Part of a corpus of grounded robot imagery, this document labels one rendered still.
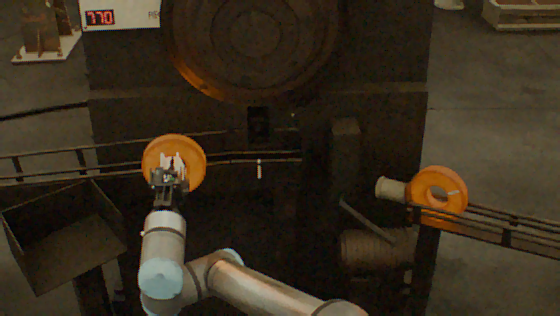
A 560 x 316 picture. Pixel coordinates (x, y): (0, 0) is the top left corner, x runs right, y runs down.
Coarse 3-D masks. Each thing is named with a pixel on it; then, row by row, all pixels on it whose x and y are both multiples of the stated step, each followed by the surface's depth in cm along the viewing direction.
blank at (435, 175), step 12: (432, 168) 161; (444, 168) 160; (420, 180) 163; (432, 180) 161; (444, 180) 159; (456, 180) 158; (420, 192) 165; (456, 192) 158; (432, 204) 165; (444, 204) 164; (456, 204) 160; (444, 216) 164
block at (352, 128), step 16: (336, 128) 174; (352, 128) 174; (336, 144) 173; (352, 144) 173; (336, 160) 176; (352, 160) 176; (336, 176) 179; (352, 176) 179; (336, 192) 182; (352, 192) 182
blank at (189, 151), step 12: (156, 144) 150; (168, 144) 150; (180, 144) 150; (192, 144) 151; (144, 156) 151; (156, 156) 151; (168, 156) 152; (180, 156) 152; (192, 156) 152; (204, 156) 154; (144, 168) 153; (192, 168) 153; (204, 168) 154; (192, 180) 155
